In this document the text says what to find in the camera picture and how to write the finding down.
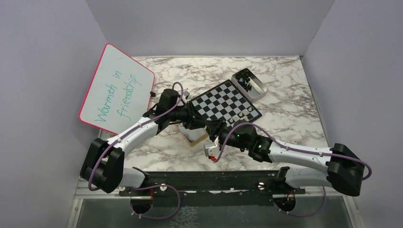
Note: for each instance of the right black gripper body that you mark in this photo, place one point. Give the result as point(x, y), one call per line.
point(221, 127)

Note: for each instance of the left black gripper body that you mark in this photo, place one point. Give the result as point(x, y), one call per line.
point(189, 124)

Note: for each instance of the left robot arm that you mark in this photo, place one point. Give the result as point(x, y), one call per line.
point(103, 167)

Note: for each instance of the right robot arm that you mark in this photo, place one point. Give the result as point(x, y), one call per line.
point(336, 167)

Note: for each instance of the black white chess board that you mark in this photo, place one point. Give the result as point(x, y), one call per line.
point(224, 101)

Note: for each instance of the pile of black pieces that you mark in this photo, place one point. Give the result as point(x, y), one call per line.
point(244, 78)

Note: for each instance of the white board pink rim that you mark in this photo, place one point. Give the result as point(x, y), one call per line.
point(119, 92)

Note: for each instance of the gold tin tray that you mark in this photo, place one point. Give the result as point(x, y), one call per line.
point(192, 137)

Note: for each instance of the silver white tin tray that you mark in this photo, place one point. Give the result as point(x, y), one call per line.
point(259, 90)

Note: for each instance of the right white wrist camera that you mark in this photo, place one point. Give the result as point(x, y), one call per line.
point(211, 151)

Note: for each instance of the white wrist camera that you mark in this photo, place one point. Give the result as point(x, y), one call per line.
point(211, 151)
point(185, 96)

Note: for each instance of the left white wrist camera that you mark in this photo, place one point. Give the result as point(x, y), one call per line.
point(185, 96)

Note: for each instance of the black metal base rail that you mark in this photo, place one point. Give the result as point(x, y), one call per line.
point(205, 188)

